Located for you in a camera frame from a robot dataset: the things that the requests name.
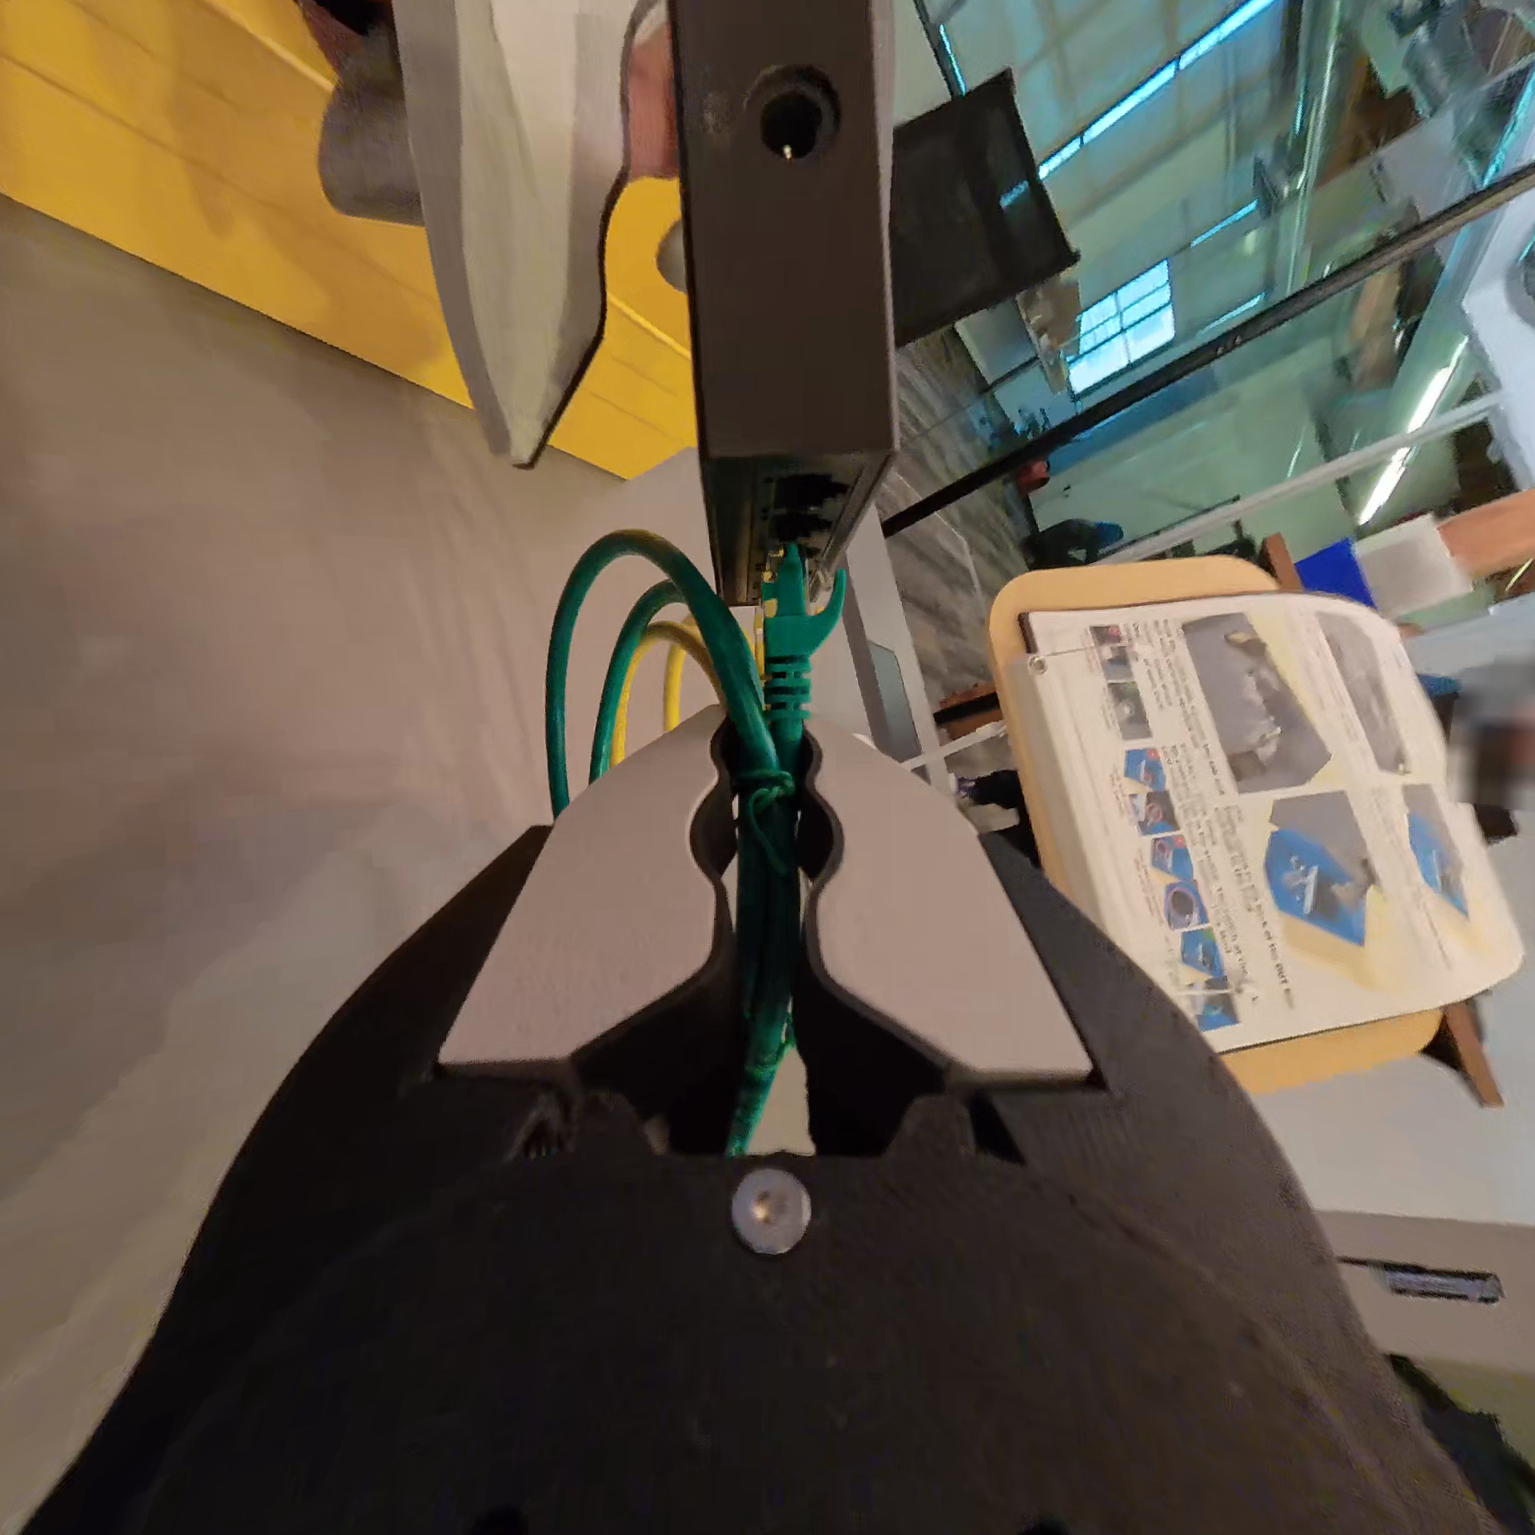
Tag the black ethernet switch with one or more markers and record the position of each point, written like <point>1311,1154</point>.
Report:
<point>792,301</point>

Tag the white box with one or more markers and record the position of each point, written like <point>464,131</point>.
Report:
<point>1410,565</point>

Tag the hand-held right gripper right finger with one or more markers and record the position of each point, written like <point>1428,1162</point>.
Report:
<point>935,948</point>

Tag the yellow storage bin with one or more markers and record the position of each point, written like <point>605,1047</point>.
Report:
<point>178,180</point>

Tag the printed instruction sheet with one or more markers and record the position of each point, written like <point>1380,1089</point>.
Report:
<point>1257,816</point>

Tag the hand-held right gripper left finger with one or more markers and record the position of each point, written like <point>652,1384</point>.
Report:
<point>598,934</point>

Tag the wooden beam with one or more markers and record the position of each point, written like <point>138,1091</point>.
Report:
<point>1492,533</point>

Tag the blue box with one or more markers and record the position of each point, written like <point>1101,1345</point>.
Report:
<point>1330,570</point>

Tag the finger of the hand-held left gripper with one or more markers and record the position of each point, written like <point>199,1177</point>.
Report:
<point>515,180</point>

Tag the black fabric panel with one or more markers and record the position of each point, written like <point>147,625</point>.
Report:
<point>983,204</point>

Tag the black pole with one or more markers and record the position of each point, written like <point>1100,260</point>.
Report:
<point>1197,360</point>

